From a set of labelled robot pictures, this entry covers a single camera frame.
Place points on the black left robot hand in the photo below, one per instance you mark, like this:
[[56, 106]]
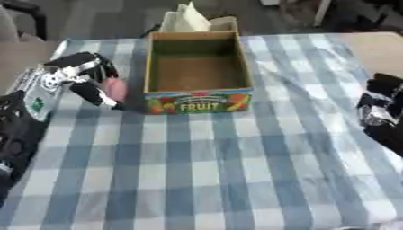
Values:
[[86, 86]]

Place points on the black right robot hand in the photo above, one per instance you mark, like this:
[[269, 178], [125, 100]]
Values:
[[385, 113]]

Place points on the pink round object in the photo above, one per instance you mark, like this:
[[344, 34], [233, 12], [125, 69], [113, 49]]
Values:
[[116, 89]]

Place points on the open cardboard box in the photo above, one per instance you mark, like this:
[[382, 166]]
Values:
[[197, 75]]

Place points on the black chair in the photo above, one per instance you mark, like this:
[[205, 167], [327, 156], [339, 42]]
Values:
[[26, 15]]

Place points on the white paper bag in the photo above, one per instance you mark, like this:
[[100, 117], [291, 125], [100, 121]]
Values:
[[186, 19]]

